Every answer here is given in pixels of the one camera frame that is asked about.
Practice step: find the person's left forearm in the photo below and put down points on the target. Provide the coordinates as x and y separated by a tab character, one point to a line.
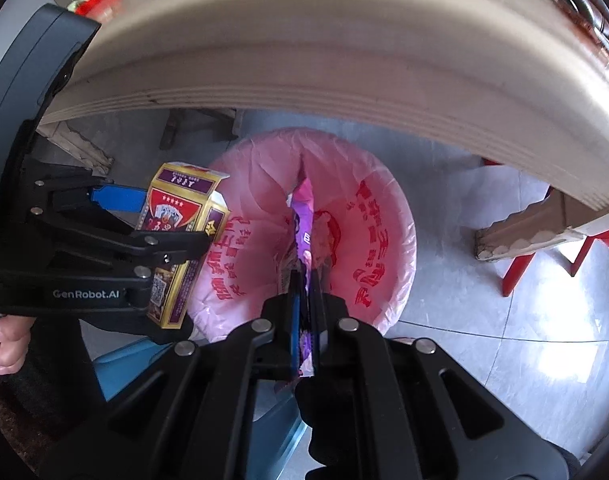
44	410

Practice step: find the person's black trousers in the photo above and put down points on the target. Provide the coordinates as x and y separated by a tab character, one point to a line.
329	425

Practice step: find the blue plastic stool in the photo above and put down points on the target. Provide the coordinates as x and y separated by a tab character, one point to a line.
274	425

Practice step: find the purple snack packet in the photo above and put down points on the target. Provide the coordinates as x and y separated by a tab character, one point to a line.
304	210

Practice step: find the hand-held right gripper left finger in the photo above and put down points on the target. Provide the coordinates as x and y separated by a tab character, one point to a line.
295	325

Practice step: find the beige wooden table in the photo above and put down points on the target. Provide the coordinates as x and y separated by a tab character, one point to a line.
334	50

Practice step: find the red plastic stool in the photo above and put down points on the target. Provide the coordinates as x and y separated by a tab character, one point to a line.
519	272

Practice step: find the red and gold card box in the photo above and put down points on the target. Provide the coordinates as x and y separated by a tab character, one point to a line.
179	200

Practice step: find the dark wooden stool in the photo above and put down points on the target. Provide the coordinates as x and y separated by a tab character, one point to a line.
199	125

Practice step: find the person's left hand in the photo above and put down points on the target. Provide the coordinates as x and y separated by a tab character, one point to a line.
9	347

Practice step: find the bin with pink liner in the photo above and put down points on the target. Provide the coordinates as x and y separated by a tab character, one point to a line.
364	240

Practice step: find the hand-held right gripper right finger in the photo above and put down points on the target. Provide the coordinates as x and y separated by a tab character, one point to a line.
323	330

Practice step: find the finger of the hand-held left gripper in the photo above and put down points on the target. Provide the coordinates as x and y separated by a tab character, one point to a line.
122	199
179	246

